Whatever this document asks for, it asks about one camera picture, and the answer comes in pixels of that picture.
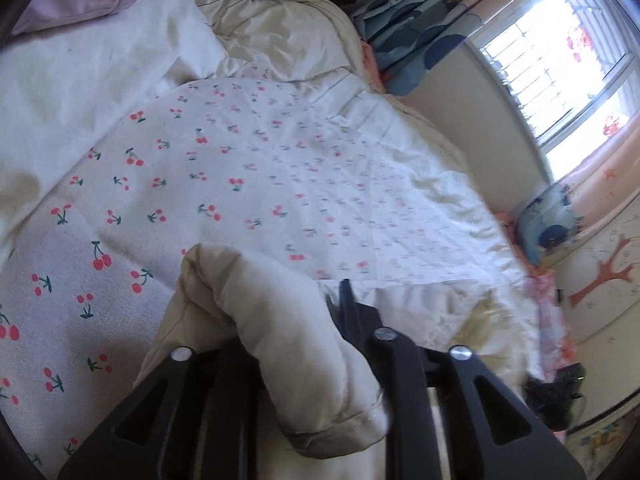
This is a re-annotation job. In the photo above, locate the cream quilted coat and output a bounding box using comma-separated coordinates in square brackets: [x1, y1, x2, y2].
[138, 243, 390, 479]

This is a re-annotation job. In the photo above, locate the pink floral blanket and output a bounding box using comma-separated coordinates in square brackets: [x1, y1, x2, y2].
[495, 212, 577, 382]

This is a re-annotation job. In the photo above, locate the right blue whale curtain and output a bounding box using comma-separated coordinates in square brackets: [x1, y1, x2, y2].
[515, 183, 584, 266]

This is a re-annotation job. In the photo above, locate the blue whale curtain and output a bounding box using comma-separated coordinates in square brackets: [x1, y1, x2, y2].
[515, 183, 584, 266]
[349, 0, 482, 96]

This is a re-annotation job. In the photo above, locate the cherry print bed sheet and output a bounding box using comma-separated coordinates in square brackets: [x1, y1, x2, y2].
[1, 72, 538, 479]

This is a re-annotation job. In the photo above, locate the window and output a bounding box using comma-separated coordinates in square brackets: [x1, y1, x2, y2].
[473, 0, 639, 180]

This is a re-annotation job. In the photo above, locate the cream striped duvet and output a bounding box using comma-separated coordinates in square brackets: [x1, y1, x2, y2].
[0, 0, 542, 380]

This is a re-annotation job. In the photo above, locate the left blue whale curtain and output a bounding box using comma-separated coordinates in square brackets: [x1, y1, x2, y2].
[349, 0, 482, 96]

